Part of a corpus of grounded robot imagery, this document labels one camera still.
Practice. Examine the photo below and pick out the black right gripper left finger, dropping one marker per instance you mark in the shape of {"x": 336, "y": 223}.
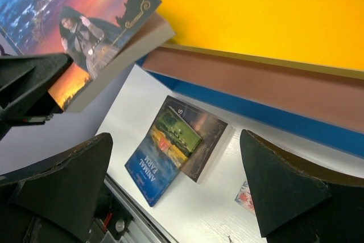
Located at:
{"x": 54, "y": 200}

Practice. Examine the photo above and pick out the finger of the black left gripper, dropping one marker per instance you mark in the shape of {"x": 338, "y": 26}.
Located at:
{"x": 25, "y": 81}

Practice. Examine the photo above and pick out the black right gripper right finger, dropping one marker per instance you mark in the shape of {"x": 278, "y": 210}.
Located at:
{"x": 296, "y": 200}

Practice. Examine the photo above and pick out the Little Women book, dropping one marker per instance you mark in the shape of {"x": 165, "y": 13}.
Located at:
{"x": 244, "y": 198}

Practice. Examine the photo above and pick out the Animal Farm book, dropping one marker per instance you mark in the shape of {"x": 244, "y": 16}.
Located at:
{"x": 158, "y": 159}

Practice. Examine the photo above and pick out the A Tale of Two Cities book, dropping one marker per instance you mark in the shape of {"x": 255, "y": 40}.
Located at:
{"x": 213, "y": 131}

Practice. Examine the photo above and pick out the blue and yellow bookshelf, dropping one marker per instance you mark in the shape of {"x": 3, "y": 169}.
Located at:
{"x": 293, "y": 64}

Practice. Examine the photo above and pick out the aluminium mounting rail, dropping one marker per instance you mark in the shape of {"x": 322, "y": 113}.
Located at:
{"x": 119, "y": 219}

